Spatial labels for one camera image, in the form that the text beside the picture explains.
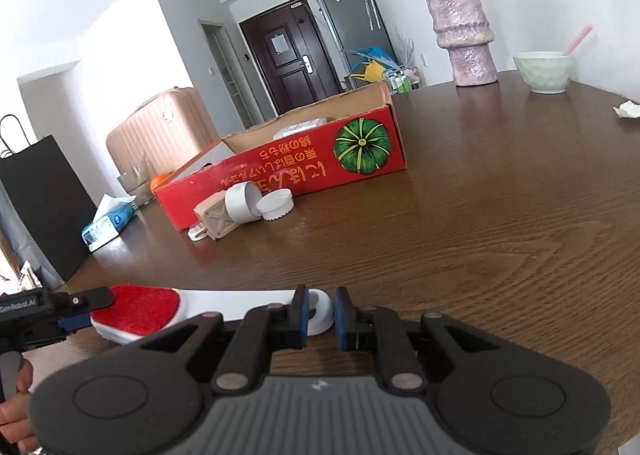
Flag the dark brown door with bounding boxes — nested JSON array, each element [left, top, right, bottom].
[[240, 0, 342, 115]]

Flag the white cylindrical container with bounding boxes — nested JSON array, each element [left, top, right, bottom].
[[224, 181, 262, 224]]

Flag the pink spoon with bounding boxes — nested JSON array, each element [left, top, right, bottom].
[[563, 25, 593, 56]]

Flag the pink suitcase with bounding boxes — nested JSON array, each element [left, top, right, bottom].
[[106, 87, 219, 174]]

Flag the white ridged lid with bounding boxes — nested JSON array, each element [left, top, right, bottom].
[[256, 189, 294, 221]]

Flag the pink textured vase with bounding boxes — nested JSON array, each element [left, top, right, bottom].
[[426, 0, 498, 88]]

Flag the white wipes canister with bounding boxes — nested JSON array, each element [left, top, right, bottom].
[[272, 117, 329, 141]]

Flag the yellow watering can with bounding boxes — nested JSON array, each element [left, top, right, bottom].
[[349, 60, 386, 84]]

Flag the crumpled white tissue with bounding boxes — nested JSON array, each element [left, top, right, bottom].
[[613, 101, 640, 119]]

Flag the blue tissue pack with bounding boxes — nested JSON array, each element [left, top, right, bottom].
[[81, 194, 136, 253]]

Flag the beige power adapter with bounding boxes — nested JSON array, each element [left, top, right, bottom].
[[188, 190, 239, 241]]

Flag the clear glass cup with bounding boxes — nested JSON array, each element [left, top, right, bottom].
[[117, 160, 153, 207]]

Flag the red white lint brush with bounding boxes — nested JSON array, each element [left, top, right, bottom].
[[89, 283, 335, 347]]

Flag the orange fruit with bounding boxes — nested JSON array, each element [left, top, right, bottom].
[[150, 174, 171, 192]]

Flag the white ceramic cup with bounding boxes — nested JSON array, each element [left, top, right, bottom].
[[513, 51, 574, 96]]

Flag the red orange cardboard box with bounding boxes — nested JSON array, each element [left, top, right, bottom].
[[155, 82, 406, 231]]

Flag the person left hand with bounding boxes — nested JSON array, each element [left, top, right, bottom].
[[1, 359, 40, 453]]

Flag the grey refrigerator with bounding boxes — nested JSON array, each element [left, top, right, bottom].
[[317, 0, 396, 89]]

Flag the black paper bag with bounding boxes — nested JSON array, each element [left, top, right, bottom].
[[1, 136, 96, 288]]

